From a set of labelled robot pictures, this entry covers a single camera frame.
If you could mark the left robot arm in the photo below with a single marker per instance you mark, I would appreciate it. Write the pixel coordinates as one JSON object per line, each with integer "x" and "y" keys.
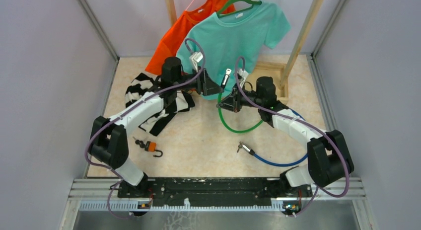
{"x": 109, "y": 138}

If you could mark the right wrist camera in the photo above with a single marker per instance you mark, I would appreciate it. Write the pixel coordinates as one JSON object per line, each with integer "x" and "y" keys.
{"x": 242, "y": 76}

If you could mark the orange padlock with keys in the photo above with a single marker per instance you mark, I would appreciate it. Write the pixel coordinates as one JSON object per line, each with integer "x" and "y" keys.
{"x": 148, "y": 146}

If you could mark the orange t-shirt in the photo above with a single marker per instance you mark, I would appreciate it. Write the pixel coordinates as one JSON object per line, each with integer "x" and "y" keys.
{"x": 174, "y": 37}

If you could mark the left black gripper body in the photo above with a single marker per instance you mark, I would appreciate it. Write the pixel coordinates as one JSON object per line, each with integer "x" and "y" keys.
{"x": 201, "y": 86}

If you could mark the wooden clothes rack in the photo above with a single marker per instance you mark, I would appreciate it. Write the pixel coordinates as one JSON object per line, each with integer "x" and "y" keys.
{"x": 281, "y": 69}

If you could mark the teal t-shirt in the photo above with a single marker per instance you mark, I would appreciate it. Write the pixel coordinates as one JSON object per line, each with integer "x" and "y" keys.
{"x": 223, "y": 39}

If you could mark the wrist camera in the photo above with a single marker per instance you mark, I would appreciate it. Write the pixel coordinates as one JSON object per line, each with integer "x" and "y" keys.
{"x": 242, "y": 76}
{"x": 195, "y": 58}

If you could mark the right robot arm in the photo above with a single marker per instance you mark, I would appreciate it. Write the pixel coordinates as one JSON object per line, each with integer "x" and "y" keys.
{"x": 327, "y": 155}

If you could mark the aluminium rail frame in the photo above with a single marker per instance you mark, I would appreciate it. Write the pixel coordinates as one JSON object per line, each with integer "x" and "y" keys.
{"x": 101, "y": 194}

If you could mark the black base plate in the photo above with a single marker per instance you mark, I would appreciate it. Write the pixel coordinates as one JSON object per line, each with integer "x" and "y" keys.
{"x": 213, "y": 192}

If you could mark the black white striped garment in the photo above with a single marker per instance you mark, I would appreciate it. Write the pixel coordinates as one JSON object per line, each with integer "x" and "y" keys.
{"x": 151, "y": 114}

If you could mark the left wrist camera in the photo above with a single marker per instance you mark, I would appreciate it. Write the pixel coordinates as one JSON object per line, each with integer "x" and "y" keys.
{"x": 195, "y": 58}

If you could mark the green cable lock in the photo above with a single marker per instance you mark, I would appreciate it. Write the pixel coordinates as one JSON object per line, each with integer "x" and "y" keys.
{"x": 248, "y": 87}

